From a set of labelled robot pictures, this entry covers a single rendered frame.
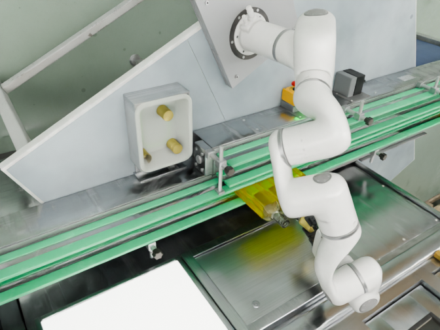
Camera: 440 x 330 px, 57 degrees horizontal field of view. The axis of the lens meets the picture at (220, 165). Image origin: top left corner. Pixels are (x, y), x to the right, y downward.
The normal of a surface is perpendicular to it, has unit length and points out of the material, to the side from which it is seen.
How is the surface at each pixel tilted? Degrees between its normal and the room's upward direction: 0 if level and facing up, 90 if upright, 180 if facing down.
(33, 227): 90
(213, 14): 3
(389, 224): 90
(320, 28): 84
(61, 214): 90
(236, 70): 3
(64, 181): 0
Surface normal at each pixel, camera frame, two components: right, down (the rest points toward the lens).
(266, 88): 0.55, 0.49
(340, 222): 0.08, 0.45
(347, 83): -0.84, 0.29
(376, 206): 0.02, -0.82
